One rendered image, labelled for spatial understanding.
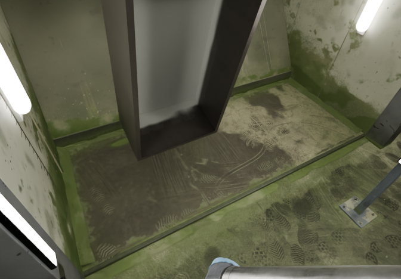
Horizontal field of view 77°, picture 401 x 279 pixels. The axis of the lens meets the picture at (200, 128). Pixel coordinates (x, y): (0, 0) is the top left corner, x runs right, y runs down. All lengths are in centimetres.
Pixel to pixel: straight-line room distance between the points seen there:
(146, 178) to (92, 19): 139
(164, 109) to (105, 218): 87
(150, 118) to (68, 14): 111
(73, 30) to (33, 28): 28
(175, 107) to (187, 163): 51
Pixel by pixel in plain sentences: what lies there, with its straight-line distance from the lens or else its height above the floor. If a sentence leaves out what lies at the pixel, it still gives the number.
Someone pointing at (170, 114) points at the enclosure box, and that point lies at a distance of 188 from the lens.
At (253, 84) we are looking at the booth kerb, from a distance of 303.
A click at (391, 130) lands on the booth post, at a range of 289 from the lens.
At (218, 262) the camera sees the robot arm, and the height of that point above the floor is 99.
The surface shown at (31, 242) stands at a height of 88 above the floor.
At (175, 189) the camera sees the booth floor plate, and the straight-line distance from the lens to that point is 201.
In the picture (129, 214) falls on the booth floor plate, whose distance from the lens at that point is 194.
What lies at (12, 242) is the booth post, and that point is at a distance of 100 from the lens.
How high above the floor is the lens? 174
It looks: 44 degrees down
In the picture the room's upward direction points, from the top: 5 degrees clockwise
